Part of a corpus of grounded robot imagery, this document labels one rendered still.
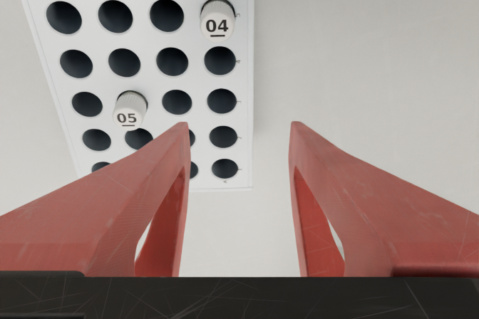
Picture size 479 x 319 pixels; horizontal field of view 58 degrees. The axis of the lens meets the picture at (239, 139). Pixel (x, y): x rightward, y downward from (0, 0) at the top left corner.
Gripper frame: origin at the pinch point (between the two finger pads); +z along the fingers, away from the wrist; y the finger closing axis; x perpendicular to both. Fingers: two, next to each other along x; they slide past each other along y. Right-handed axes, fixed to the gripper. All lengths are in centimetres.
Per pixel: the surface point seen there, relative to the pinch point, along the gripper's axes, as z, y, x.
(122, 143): 6.0, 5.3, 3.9
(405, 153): 10.2, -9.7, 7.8
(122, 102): 5.2, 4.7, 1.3
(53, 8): 6.7, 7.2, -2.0
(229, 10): 5.4, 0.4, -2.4
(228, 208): 10.1, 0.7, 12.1
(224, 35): 4.8, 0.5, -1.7
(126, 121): 4.8, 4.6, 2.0
